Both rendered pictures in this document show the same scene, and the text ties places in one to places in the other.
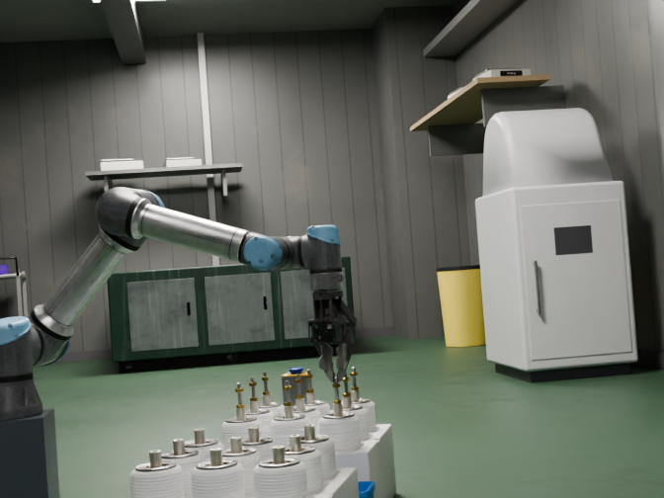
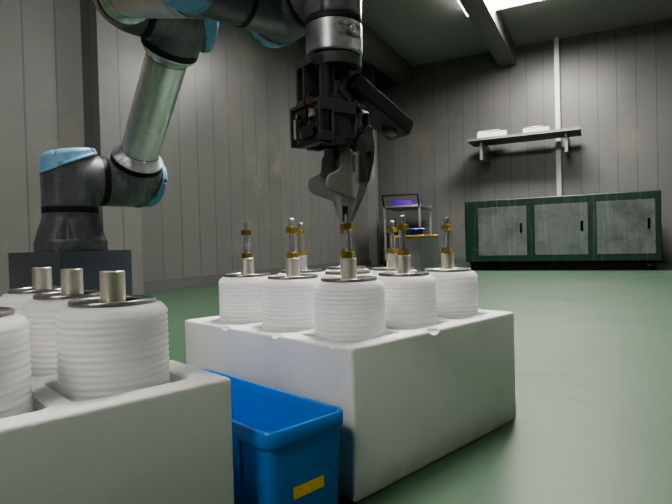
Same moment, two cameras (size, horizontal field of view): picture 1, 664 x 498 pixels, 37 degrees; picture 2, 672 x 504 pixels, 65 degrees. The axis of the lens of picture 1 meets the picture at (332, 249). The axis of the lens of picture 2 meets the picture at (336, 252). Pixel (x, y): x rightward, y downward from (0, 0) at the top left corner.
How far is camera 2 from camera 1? 182 cm
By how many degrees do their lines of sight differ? 35
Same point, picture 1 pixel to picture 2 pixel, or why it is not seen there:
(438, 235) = not seen: outside the picture
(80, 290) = (136, 116)
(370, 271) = not seen: outside the picture
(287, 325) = (599, 243)
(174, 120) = (534, 102)
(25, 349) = (71, 178)
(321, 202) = (649, 156)
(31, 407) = (69, 241)
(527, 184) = not seen: outside the picture
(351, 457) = (328, 354)
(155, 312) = (496, 229)
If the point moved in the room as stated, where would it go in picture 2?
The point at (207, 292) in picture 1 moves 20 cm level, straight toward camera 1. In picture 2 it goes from (535, 216) to (532, 215)
